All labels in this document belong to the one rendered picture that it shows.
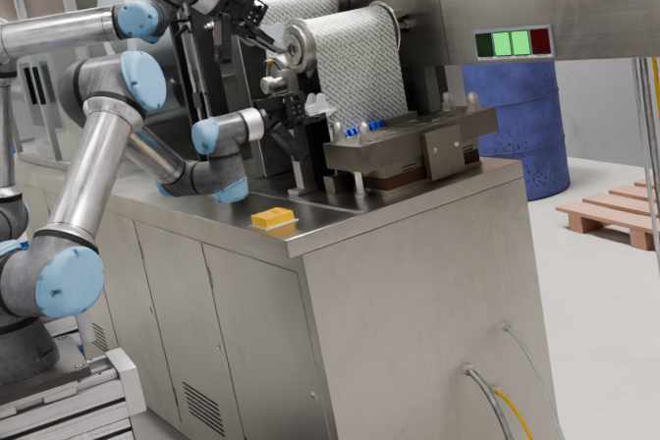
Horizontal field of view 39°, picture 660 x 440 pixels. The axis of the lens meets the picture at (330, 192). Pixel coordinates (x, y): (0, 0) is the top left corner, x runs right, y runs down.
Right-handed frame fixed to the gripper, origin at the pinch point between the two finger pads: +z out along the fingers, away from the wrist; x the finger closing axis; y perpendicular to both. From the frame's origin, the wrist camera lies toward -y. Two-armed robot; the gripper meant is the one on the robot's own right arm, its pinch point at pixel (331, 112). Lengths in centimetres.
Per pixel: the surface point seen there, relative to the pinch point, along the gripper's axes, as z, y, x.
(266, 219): -29.2, -16.7, -13.4
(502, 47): 29.3, 8.8, -29.9
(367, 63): 12.5, 9.4, -0.2
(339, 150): -6.5, -7.2, -10.9
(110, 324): -29, -73, 128
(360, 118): 7.7, -3.2, -0.3
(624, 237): 207, -109, 105
